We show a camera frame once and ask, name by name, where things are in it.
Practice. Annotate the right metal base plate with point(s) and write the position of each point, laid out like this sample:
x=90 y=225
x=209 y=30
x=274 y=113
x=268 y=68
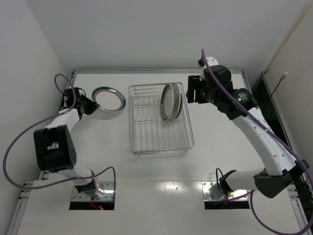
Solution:
x=212 y=194

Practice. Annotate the small blue patterned plate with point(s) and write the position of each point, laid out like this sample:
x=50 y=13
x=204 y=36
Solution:
x=180 y=105

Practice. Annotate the metal base plate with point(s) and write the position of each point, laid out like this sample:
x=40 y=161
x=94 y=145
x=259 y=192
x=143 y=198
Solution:
x=104 y=193
x=212 y=194

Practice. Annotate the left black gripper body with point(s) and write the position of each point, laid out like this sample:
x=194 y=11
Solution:
x=87 y=105

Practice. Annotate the green red rimmed plate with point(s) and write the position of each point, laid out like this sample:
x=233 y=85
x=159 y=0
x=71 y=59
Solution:
x=109 y=99
x=167 y=101

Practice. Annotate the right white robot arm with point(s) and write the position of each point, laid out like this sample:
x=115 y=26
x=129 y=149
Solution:
x=281 y=168

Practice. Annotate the white plate with grey rim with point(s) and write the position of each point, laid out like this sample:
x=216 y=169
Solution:
x=176 y=101

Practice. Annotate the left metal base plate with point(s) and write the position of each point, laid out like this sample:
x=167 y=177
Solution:
x=104 y=193

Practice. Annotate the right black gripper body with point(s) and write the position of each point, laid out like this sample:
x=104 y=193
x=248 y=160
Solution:
x=193 y=89

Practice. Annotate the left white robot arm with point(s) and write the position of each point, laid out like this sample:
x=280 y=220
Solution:
x=55 y=149

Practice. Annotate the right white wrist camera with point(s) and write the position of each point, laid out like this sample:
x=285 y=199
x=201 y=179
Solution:
x=211 y=61

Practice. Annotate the metal wire dish rack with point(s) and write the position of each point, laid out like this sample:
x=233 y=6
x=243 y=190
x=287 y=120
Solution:
x=150 y=135

